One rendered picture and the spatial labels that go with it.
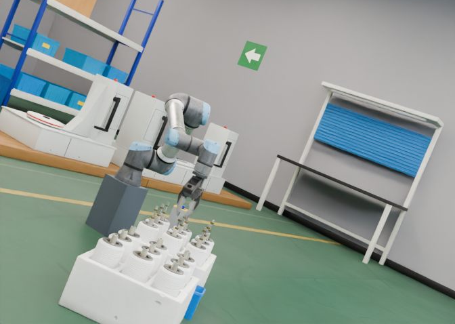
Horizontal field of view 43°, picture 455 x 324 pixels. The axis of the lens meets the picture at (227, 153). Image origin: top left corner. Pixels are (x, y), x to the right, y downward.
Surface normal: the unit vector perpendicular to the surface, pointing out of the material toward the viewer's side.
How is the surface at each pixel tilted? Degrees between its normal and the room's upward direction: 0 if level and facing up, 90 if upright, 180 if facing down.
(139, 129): 90
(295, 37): 90
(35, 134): 90
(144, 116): 90
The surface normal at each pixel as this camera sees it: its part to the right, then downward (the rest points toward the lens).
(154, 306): -0.11, -0.01
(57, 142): 0.76, 0.34
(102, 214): -0.52, -0.19
